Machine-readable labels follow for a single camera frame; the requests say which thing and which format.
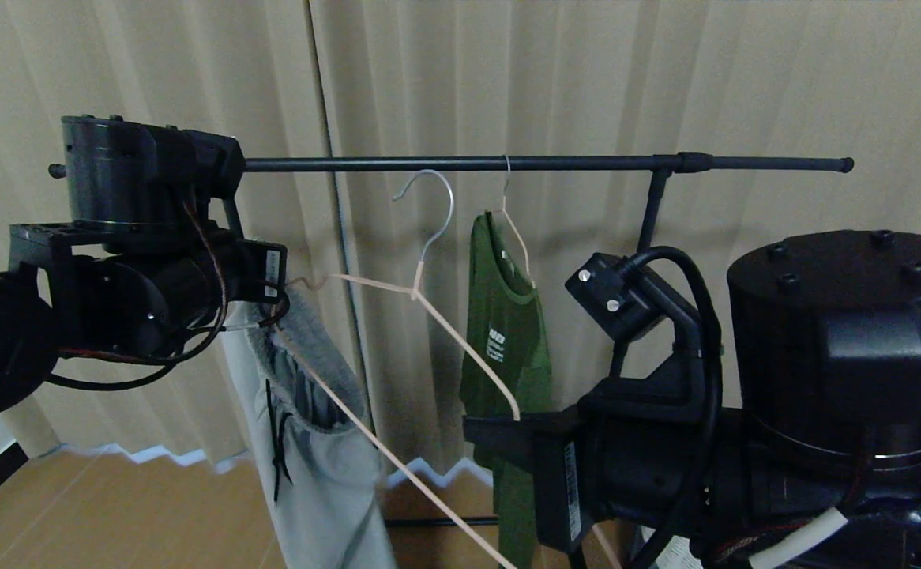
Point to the pale grey shorts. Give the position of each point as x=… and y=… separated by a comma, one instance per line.
x=326, y=474

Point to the green long-sleeved shirt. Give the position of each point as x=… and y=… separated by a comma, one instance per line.
x=504, y=356

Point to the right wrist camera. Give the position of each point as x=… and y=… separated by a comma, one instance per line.
x=610, y=296

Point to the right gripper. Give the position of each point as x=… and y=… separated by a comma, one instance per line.
x=634, y=474

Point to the black clothes rack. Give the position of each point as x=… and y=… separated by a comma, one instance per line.
x=587, y=163

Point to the pink clothes hanger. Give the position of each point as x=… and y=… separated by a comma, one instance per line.
x=505, y=217
x=415, y=286

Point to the beige curtain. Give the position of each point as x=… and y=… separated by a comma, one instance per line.
x=745, y=79

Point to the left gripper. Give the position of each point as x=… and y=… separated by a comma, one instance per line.
x=168, y=292

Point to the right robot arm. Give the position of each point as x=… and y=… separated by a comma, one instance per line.
x=840, y=316

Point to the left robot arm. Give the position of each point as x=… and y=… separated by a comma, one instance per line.
x=129, y=174

